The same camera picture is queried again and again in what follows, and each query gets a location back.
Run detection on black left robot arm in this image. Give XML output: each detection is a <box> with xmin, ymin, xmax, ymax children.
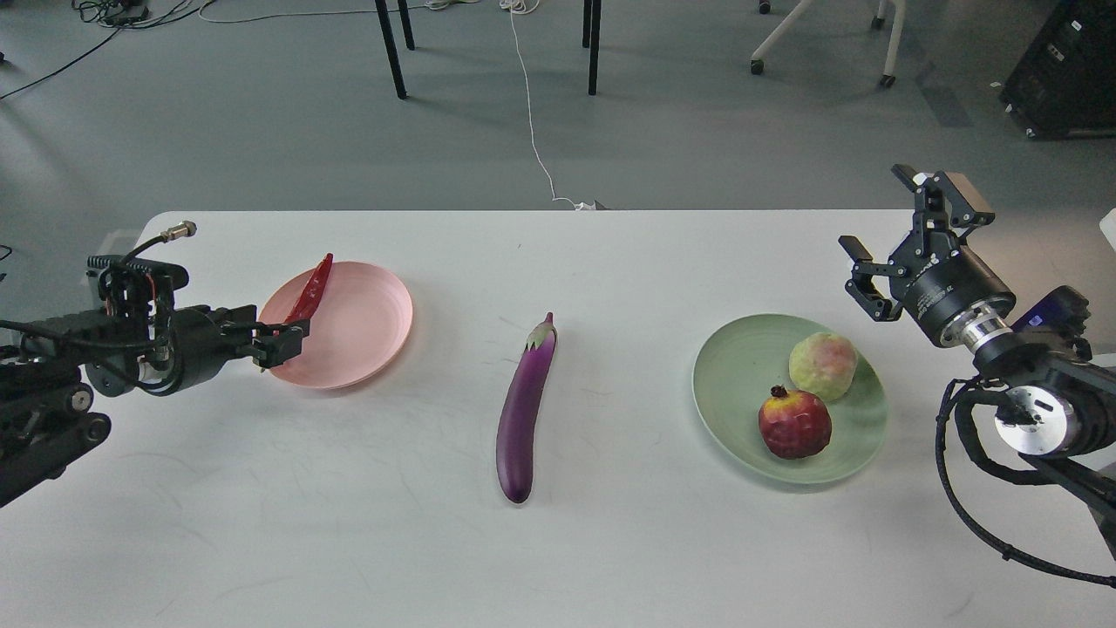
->
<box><xmin>1</xmin><ymin>220</ymin><xmax>331</xmax><ymax>504</ymax></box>

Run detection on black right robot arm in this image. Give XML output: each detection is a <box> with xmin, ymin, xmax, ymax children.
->
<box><xmin>840</xmin><ymin>164</ymin><xmax>1113</xmax><ymax>577</ymax></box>

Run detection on black table leg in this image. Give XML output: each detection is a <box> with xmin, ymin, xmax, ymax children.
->
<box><xmin>374</xmin><ymin>0</ymin><xmax>416</xmax><ymax>100</ymax></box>
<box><xmin>583</xmin><ymin>0</ymin><xmax>602</xmax><ymax>97</ymax></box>

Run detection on black table leg left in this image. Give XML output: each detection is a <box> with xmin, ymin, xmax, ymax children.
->
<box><xmin>374</xmin><ymin>0</ymin><xmax>416</xmax><ymax>100</ymax></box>

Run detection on purple eggplant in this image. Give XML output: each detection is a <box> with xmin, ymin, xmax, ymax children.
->
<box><xmin>496</xmin><ymin>311</ymin><xmax>557</xmax><ymax>504</ymax></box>

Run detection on red chili pepper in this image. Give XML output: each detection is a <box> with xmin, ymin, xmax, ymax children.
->
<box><xmin>282</xmin><ymin>253</ymin><xmax>334</xmax><ymax>325</ymax></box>

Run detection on pink plate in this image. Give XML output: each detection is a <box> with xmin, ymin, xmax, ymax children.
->
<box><xmin>271</xmin><ymin>261</ymin><xmax>414</xmax><ymax>390</ymax></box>

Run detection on green plate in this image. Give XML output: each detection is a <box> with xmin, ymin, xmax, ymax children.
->
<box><xmin>692</xmin><ymin>313</ymin><xmax>889</xmax><ymax>487</ymax></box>

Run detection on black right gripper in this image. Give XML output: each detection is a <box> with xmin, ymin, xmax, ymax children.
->
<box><xmin>840</xmin><ymin>164</ymin><xmax>1017</xmax><ymax>347</ymax></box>

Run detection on black table leg right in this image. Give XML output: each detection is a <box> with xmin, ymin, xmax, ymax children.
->
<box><xmin>583</xmin><ymin>0</ymin><xmax>602</xmax><ymax>97</ymax></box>

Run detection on white chair base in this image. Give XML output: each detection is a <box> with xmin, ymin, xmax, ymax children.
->
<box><xmin>745</xmin><ymin>1</ymin><xmax>910</xmax><ymax>91</ymax></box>

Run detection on red pomegranate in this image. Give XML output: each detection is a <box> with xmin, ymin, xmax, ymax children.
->
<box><xmin>758</xmin><ymin>385</ymin><xmax>833</xmax><ymax>460</ymax></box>

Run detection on black floor cables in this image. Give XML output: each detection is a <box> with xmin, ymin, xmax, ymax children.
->
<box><xmin>0</xmin><ymin>0</ymin><xmax>210</xmax><ymax>102</ymax></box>

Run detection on green pink apple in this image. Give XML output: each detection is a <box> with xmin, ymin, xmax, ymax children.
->
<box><xmin>788</xmin><ymin>332</ymin><xmax>860</xmax><ymax>402</ymax></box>

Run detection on black equipment case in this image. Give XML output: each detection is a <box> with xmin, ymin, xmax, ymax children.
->
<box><xmin>999</xmin><ymin>1</ymin><xmax>1115</xmax><ymax>141</ymax></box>

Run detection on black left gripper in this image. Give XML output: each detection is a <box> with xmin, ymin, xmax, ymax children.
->
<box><xmin>162</xmin><ymin>305</ymin><xmax>310</xmax><ymax>396</ymax></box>

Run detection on white floor cable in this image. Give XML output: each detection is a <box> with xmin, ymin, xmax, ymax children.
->
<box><xmin>497</xmin><ymin>0</ymin><xmax>595</xmax><ymax>212</ymax></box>

